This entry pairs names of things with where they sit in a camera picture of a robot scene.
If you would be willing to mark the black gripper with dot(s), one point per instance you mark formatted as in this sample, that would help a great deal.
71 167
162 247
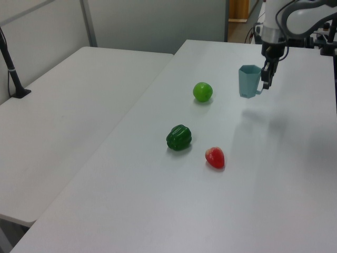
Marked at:
273 51

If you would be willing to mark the light blue faceted mug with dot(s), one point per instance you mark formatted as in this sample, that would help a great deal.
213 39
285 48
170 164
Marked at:
247 81

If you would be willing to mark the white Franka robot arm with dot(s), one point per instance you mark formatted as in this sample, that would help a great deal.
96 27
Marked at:
271 15

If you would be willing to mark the light green bell pepper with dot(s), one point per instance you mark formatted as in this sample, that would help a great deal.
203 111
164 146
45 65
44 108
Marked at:
202 92

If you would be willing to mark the brown wooden cabinet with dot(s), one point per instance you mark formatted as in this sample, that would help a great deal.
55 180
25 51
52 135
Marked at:
238 9

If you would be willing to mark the red strawberry toy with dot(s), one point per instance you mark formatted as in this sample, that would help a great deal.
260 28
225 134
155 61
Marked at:
216 158

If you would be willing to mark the dark green bell pepper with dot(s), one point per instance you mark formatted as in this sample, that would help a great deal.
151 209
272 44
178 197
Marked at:
179 138

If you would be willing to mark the black pole with base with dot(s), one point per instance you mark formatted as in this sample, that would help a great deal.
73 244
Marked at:
11 71

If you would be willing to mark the black camera stand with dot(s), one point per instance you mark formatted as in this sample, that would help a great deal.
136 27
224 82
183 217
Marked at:
329 44

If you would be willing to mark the grey partition post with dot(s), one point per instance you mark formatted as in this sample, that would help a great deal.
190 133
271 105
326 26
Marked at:
89 23

